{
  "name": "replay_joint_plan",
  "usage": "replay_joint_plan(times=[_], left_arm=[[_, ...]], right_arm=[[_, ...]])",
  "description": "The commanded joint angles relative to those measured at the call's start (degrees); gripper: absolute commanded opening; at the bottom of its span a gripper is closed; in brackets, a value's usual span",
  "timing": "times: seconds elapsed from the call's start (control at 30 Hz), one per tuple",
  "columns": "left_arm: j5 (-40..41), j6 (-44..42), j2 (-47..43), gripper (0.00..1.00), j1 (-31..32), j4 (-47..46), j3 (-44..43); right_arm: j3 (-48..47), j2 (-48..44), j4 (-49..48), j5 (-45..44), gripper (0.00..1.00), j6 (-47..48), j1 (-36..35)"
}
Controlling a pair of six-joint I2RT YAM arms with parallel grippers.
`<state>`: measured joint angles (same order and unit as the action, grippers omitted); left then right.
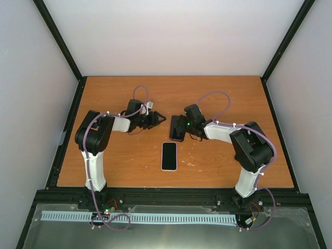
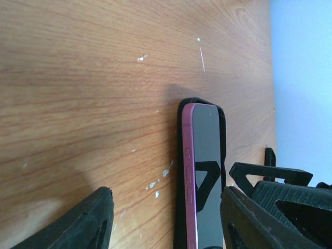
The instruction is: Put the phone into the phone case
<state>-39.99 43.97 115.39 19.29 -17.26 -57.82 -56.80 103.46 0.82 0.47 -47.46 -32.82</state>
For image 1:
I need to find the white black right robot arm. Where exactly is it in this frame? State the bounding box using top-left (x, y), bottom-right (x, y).
top-left (170, 115), bottom-right (276, 210)

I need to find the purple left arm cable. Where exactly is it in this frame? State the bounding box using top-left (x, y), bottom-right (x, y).
top-left (82, 85), bottom-right (150, 232)

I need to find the left black frame post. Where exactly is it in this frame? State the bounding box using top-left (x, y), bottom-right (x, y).
top-left (33, 1), bottom-right (87, 188)

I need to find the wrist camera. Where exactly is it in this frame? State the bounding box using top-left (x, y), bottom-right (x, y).
top-left (184, 104), bottom-right (204, 122)
top-left (142, 101), bottom-right (154, 115)

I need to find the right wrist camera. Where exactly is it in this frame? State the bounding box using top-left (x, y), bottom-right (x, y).
top-left (184, 104), bottom-right (204, 122)

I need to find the black aluminium frame rail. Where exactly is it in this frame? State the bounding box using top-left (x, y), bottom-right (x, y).
top-left (33, 187), bottom-right (313, 214)

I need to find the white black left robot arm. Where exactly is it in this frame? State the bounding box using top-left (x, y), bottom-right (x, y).
top-left (75, 99), bottom-right (167, 209)

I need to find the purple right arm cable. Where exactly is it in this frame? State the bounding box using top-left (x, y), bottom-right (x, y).
top-left (196, 90), bottom-right (278, 232)

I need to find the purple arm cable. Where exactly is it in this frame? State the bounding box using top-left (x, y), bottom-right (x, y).
top-left (196, 90), bottom-right (278, 232)
top-left (82, 85), bottom-right (150, 232)

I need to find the light blue cable duct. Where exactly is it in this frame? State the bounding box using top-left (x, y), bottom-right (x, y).
top-left (40, 211), bottom-right (237, 226)

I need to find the white clear phone case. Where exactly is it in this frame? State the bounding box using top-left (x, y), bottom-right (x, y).
top-left (160, 141), bottom-right (178, 172)

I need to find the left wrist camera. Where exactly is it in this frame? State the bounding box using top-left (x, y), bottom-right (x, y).
top-left (142, 101), bottom-right (154, 115)

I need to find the black frame post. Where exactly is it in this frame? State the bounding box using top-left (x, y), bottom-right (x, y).
top-left (260, 0), bottom-right (315, 194)
top-left (33, 1), bottom-right (87, 188)

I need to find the black phone case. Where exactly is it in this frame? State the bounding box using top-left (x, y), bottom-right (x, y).
top-left (169, 115), bottom-right (187, 142)

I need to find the metal base plate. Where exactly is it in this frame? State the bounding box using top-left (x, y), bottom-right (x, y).
top-left (18, 204), bottom-right (323, 248)

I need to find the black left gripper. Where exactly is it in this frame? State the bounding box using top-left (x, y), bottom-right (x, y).
top-left (135, 111), bottom-right (167, 130)

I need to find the right black frame post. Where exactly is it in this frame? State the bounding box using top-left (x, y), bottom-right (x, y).
top-left (260, 0), bottom-right (315, 194)

